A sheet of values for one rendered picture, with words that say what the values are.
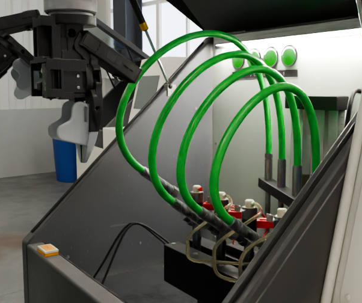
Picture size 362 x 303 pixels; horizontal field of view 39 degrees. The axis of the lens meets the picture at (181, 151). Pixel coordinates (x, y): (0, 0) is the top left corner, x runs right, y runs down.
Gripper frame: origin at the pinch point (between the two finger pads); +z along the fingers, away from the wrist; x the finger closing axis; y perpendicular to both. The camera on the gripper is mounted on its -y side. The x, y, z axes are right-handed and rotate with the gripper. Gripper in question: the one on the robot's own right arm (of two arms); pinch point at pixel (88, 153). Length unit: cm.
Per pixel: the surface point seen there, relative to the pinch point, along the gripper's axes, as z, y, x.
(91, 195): 16.3, -19.5, -42.8
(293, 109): -5.9, -39.0, 4.7
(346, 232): 10.8, -28.5, 25.5
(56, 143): 67, -219, -603
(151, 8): -121, -352, -564
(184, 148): -0.4, -14.5, 4.8
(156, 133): -2.1, -14.1, -3.2
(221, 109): -4, -57, -39
